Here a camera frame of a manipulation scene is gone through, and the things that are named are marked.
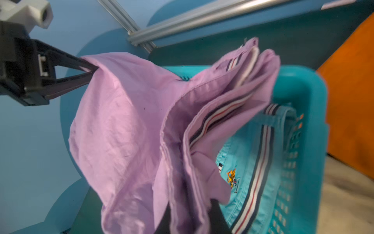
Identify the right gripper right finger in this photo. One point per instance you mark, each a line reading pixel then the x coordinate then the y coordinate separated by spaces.
pixel 217 221

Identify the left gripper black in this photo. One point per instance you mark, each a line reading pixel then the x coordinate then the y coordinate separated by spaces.
pixel 22 58

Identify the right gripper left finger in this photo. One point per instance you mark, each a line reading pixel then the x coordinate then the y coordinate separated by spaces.
pixel 163 227

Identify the teal pants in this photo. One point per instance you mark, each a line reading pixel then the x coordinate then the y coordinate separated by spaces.
pixel 251 162

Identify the teal plastic basket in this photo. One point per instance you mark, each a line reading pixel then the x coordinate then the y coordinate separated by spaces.
pixel 304 146

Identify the purple pants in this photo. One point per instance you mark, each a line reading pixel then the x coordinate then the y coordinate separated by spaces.
pixel 147 141

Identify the cream folded shorts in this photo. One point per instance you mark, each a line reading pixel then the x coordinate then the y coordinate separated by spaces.
pixel 347 201

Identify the folded orange pants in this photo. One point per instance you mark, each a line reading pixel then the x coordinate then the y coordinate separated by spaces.
pixel 349 75

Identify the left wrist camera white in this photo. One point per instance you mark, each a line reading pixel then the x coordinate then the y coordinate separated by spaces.
pixel 29 13

